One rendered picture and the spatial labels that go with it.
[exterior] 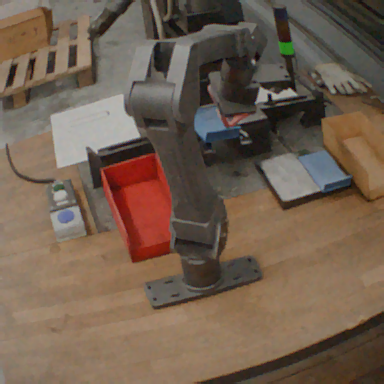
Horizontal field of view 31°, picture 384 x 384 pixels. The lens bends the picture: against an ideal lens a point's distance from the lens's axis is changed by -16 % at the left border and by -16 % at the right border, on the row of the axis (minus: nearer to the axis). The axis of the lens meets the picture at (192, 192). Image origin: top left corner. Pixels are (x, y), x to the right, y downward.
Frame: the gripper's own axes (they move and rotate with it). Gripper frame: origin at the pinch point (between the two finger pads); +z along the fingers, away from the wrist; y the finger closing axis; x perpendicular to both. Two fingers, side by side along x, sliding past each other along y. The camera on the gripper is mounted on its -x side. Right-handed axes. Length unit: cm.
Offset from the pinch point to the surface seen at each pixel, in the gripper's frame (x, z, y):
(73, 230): 32.4, 13.0, -10.8
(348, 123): -32.4, 10.1, 1.3
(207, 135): 3.1, 5.6, 0.1
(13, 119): 46, 222, 173
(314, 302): -2.8, -6.4, -43.1
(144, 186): 15.0, 18.0, -1.4
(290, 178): -11.4, 8.5, -10.7
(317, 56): -68, 72, 70
